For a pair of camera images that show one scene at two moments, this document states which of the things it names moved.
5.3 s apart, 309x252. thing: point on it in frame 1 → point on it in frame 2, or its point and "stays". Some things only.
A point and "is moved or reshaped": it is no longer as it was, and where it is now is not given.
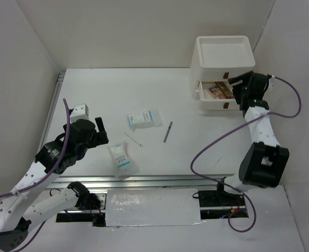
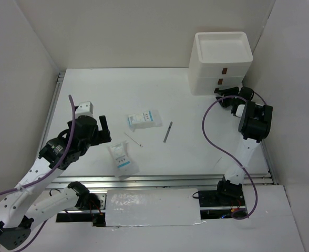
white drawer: [214, 91] is moved or reshaped
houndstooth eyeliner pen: [167, 132] stays
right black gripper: [246, 78] → [228, 91]
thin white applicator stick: [141, 145] stays
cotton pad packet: [152, 118] stays
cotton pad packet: [123, 165] stays
